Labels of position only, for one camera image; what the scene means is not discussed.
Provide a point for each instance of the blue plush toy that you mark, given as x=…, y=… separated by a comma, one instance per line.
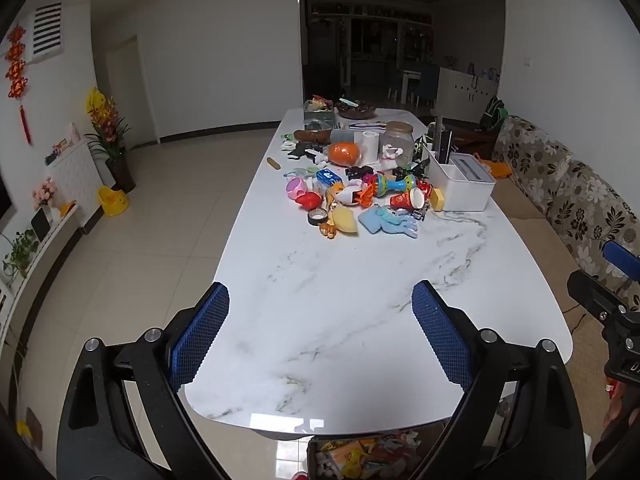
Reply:
x=387, y=220

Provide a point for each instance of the pink flower bouquet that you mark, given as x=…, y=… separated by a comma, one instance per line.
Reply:
x=45, y=192

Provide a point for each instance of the blue white card box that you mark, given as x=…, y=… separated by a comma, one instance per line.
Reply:
x=328, y=176

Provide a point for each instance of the brown stuffed toy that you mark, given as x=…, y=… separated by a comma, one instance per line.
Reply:
x=312, y=136

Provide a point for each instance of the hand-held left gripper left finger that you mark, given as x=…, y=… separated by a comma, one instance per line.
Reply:
x=200, y=340

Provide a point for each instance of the white sideboard cabinet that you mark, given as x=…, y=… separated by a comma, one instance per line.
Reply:
x=467, y=92

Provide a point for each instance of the red knot wall decoration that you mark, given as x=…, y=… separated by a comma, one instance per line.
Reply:
x=17, y=75

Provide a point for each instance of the floral sofa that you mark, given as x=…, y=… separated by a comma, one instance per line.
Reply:
x=565, y=195

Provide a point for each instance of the dark bowl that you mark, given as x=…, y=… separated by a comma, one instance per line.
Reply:
x=356, y=110

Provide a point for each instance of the yellow potty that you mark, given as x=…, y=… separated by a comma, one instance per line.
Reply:
x=113, y=201

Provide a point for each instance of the colourful baby rattle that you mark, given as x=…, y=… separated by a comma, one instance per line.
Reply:
x=392, y=184

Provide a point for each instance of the white radiator cover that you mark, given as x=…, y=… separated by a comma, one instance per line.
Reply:
x=75, y=180

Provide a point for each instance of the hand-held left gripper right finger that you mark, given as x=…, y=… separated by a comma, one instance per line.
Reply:
x=442, y=340

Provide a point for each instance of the red patterned cup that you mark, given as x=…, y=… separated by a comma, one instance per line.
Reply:
x=407, y=199

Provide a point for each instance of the yellow flower potted plant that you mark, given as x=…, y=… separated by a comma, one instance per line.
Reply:
x=107, y=135

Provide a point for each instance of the small wooden piece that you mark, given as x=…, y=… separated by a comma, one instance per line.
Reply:
x=274, y=163

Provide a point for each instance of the white low shelf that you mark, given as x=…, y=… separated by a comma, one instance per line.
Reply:
x=35, y=270

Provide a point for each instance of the yellow plastic toy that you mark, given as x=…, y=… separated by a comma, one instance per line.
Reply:
x=344, y=220

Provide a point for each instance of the pink plastic toy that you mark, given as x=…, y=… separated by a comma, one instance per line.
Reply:
x=296, y=188

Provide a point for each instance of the bin with colourful wrappers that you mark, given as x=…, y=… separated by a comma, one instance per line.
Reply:
x=367, y=455

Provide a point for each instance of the black tape roll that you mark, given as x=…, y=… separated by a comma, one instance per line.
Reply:
x=317, y=217

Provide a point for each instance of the white paper roll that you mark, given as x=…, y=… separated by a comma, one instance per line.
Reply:
x=371, y=145

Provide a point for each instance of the white storage box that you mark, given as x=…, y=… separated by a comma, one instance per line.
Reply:
x=462, y=185

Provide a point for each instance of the black plastic toy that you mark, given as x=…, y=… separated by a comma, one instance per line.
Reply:
x=359, y=171

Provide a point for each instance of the orange green dinosaur toy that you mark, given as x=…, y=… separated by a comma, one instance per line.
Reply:
x=369, y=194

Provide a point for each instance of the green bag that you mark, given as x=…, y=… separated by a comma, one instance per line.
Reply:
x=495, y=115

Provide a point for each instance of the red plastic toy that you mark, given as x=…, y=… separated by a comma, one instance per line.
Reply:
x=309, y=201

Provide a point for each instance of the black toy car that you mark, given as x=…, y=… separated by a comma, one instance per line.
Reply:
x=419, y=214

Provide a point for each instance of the white wall vent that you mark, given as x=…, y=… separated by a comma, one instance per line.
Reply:
x=47, y=30

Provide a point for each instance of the green potted plant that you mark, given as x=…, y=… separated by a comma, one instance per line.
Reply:
x=20, y=252

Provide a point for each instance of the orange plush ball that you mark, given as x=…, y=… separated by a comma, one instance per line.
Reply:
x=344, y=154

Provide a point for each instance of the glass jar with brown lid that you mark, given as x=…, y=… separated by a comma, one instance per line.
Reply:
x=398, y=137

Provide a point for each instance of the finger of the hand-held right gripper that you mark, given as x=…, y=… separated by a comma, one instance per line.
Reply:
x=595, y=297
x=622, y=257

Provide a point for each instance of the white knitted toy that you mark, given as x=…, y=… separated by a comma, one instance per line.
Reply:
x=392, y=154

